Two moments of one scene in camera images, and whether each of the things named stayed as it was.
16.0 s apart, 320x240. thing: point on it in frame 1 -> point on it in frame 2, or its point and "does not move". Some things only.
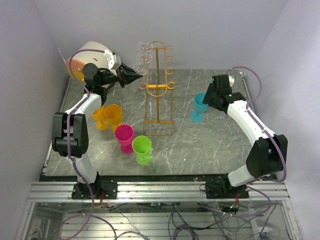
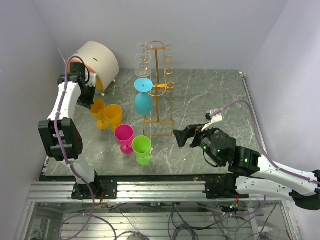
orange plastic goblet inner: (113, 113) does not move
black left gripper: (126, 75) -> (88, 103)
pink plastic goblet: (124, 134) does not move
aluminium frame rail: (155, 192) does not move
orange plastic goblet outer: (98, 115) does not move
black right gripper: (208, 98) -> (183, 135)
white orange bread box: (91, 52) does not move
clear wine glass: (145, 46) does not move
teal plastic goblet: (197, 116) -> (142, 100)
